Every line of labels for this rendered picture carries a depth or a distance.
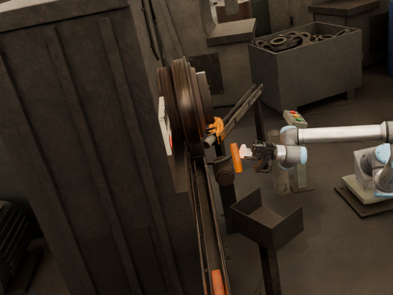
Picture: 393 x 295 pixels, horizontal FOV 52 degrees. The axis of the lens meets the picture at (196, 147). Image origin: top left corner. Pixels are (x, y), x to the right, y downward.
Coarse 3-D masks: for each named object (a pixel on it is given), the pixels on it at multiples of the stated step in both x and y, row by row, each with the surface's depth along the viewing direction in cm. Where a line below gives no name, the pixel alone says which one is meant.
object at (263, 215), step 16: (256, 192) 201; (240, 208) 197; (256, 208) 205; (240, 224) 191; (256, 224) 180; (272, 224) 194; (288, 224) 180; (256, 240) 186; (272, 240) 176; (288, 240) 183; (272, 256) 200; (272, 272) 203; (272, 288) 207
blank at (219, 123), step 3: (216, 117) 276; (216, 120) 274; (219, 120) 278; (216, 123) 275; (219, 123) 278; (222, 123) 282; (210, 126) 272; (213, 126) 272; (219, 126) 280; (222, 126) 282; (213, 129) 272; (216, 129) 282; (219, 129) 280; (222, 129) 282; (216, 132) 280; (219, 132) 279; (216, 135) 276
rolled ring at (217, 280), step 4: (212, 272) 153; (216, 272) 152; (212, 276) 150; (216, 276) 150; (220, 276) 150; (212, 280) 149; (216, 280) 148; (220, 280) 148; (216, 284) 147; (220, 284) 147; (216, 288) 146; (220, 288) 146; (216, 292) 146; (220, 292) 146; (224, 292) 160
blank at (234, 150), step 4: (232, 144) 210; (236, 144) 209; (232, 148) 206; (236, 148) 206; (232, 152) 205; (236, 152) 205; (232, 156) 215; (236, 156) 204; (236, 160) 204; (240, 160) 204; (236, 164) 205; (240, 164) 205; (236, 168) 206; (240, 168) 206; (236, 172) 210
